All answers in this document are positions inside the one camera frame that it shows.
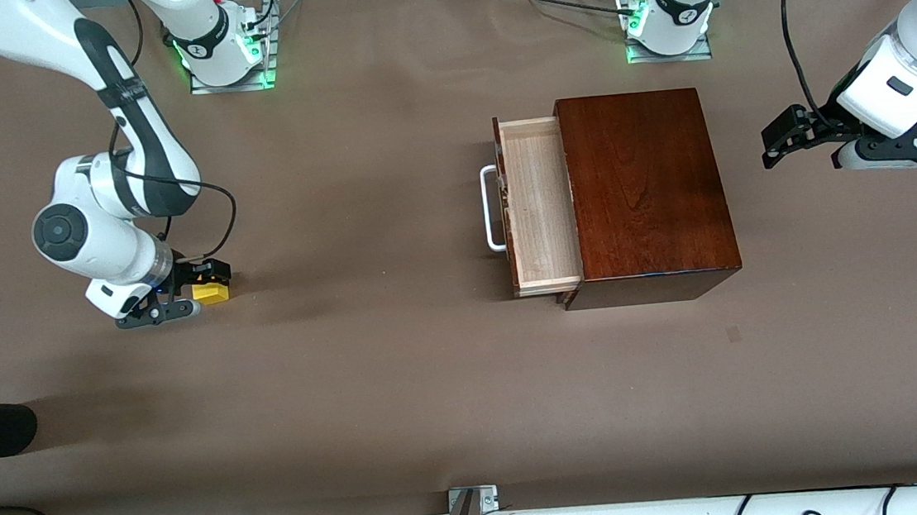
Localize yellow wooden cube block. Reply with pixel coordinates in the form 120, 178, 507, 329
192, 279, 232, 307

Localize wooden drawer with white handle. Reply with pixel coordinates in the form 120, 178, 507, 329
475, 111, 587, 301

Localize dark brown wooden cabinet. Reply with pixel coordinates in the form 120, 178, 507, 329
540, 84, 746, 312

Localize brown paper table cover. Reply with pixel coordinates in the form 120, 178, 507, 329
0, 0, 917, 515

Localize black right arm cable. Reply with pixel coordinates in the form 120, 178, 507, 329
94, 0, 243, 271

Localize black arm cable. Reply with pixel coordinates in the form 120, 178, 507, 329
94, 0, 243, 271
781, 0, 847, 134

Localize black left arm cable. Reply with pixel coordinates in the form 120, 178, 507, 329
781, 0, 847, 134

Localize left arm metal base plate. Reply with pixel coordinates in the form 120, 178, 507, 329
624, 32, 714, 68

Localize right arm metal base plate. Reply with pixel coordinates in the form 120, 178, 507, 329
184, 25, 279, 98

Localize long black base cable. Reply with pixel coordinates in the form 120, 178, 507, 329
485, 0, 638, 27

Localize small metal bracket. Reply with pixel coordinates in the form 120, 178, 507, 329
447, 483, 501, 515

